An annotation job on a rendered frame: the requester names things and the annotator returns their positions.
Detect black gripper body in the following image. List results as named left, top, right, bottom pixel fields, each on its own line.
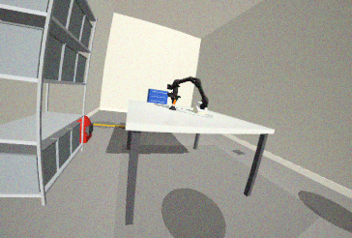
left=168, top=90, right=181, bottom=99

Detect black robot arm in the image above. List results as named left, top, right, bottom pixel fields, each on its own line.
left=167, top=76, right=209, bottom=110

